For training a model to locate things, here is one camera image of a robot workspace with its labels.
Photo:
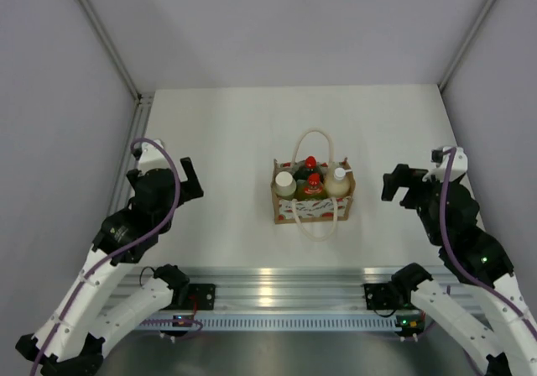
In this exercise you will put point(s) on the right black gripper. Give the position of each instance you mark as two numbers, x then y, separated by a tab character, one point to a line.
403	176

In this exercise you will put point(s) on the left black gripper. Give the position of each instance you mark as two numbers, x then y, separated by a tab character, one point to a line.
189	190

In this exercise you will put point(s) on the cream pump lotion bottle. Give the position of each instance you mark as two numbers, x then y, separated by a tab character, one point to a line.
337	182

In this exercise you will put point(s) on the yellow-green red-capped bottle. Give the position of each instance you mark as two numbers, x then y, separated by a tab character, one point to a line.
311	189

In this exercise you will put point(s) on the pale green white-capped bottle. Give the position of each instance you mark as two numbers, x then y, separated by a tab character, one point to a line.
285	185

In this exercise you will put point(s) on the dark green red-capped bottle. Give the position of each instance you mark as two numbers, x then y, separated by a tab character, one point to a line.
308	168

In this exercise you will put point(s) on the burlap watermelon canvas bag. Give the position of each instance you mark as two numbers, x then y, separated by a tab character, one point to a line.
316	219

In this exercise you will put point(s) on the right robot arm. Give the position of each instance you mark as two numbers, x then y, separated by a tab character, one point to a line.
506	343

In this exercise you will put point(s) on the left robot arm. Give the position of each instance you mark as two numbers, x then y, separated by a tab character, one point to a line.
79	335

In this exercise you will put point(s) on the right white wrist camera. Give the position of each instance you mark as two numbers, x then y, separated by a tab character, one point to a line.
450	163

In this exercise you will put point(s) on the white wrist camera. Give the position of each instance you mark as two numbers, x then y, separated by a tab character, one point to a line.
450	163
149	158

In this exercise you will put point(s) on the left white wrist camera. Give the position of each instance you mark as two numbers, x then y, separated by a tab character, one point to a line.
149	158

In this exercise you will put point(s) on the left aluminium frame post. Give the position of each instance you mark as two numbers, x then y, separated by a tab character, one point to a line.
110	49

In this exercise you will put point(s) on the aluminium frame post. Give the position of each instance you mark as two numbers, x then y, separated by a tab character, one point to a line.
464	46
110	49

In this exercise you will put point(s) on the left black mount plate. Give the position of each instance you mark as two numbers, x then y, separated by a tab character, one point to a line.
200	297

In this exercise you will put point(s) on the black mount plate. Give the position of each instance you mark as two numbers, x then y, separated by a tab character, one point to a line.
381	297
200	297

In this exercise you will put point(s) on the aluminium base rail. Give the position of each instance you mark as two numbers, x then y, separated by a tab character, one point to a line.
284	291

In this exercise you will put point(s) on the right black mount plate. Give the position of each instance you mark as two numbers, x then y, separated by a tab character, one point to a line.
381	297

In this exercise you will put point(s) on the white slotted cable duct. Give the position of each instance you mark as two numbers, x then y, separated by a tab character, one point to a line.
302	323

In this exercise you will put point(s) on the right aluminium frame post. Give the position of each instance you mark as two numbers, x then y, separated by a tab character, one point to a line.
464	46

